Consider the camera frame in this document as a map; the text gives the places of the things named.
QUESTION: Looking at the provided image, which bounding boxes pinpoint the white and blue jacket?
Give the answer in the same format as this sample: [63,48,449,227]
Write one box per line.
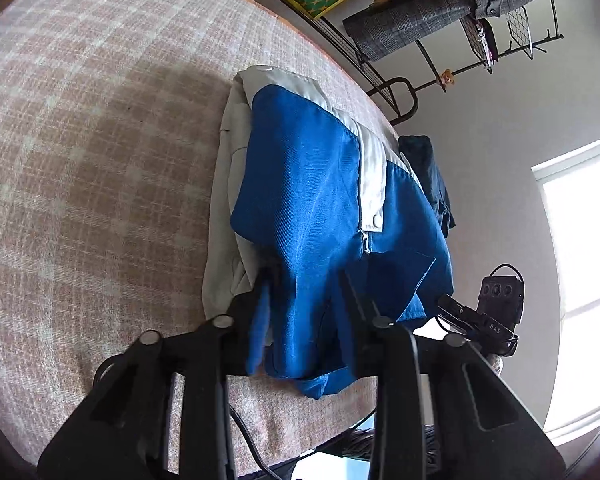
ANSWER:
[230,66,453,399]

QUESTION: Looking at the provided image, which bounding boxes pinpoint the black metal clothes rack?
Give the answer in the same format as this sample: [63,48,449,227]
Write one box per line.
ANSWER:
[220,0,566,127]

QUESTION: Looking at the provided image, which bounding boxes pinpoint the white gloved right hand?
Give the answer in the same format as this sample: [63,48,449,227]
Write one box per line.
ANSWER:
[486,353,504,376]

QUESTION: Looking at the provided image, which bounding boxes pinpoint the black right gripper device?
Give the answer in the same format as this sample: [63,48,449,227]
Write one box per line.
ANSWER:
[437,263,526,358]

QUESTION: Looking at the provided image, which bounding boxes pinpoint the dark navy garment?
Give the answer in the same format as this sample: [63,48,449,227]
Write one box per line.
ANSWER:
[399,136,455,237]

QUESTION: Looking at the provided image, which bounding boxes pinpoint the small teddy bear charm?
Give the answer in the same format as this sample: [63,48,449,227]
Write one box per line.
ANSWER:
[439,70,455,90]

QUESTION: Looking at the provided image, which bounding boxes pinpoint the pink plaid bed blanket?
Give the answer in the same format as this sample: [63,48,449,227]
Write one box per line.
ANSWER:
[0,0,390,463]

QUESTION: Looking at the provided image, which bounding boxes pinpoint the grey tweed folded garment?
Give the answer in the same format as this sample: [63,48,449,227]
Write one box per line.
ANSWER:
[343,0,533,62]

